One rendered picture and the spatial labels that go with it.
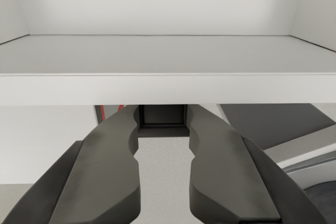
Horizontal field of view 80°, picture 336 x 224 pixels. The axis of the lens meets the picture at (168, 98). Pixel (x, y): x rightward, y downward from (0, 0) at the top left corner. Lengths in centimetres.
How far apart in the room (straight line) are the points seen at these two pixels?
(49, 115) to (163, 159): 116
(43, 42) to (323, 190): 47
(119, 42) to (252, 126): 46
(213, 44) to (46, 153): 33
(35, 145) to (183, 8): 32
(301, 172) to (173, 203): 145
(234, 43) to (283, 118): 42
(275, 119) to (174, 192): 126
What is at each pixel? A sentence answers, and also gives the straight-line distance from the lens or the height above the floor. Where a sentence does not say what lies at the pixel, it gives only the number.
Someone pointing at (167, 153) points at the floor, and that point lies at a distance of 141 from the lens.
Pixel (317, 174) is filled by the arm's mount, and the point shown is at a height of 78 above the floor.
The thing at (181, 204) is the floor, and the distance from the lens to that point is 183.
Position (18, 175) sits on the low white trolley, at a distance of 47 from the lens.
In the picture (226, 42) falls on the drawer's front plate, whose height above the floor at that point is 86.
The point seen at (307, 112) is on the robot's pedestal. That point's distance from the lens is 58.
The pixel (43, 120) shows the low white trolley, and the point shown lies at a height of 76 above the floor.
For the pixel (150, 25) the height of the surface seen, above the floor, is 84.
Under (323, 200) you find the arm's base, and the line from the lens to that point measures 47.
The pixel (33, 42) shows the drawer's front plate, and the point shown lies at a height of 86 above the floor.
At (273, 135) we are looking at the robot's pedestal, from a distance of 54.
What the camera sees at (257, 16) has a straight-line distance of 20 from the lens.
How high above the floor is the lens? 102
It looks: 62 degrees down
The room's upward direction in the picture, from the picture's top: 176 degrees clockwise
